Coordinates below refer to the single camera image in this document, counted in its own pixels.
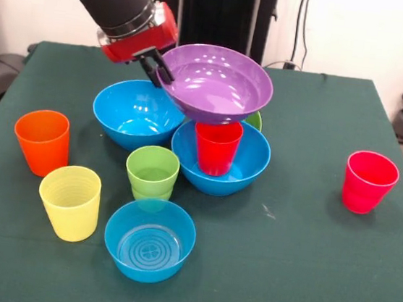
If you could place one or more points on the green plastic bowl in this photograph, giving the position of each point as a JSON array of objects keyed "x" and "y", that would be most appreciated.
[{"x": 255, "y": 122}]

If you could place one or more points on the red plastic cup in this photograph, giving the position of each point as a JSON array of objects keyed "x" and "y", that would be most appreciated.
[{"x": 218, "y": 149}]

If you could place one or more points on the green plastic cup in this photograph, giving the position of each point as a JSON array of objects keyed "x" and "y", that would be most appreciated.
[
  {"x": 152, "y": 171},
  {"x": 145, "y": 197}
]

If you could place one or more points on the dark green tablecloth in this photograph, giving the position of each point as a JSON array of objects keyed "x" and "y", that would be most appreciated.
[{"x": 279, "y": 295}]

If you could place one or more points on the large blue plastic bowl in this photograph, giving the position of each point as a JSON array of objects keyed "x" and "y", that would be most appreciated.
[
  {"x": 125, "y": 113},
  {"x": 255, "y": 157}
]

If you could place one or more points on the yellow plastic cup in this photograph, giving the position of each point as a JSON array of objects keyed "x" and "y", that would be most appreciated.
[{"x": 70, "y": 212}]

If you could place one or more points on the orange plastic cup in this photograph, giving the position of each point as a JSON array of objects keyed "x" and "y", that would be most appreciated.
[{"x": 41, "y": 147}]

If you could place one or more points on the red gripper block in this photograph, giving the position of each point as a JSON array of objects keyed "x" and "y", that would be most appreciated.
[{"x": 144, "y": 42}]

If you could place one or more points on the purple plastic bowl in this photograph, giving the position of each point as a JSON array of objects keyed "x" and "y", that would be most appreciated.
[{"x": 216, "y": 83}]

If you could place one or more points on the small patterned blue bowl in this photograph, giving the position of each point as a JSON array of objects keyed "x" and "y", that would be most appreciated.
[{"x": 145, "y": 272}]

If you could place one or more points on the pink plastic cup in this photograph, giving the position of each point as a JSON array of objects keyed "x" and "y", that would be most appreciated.
[{"x": 367, "y": 184}]

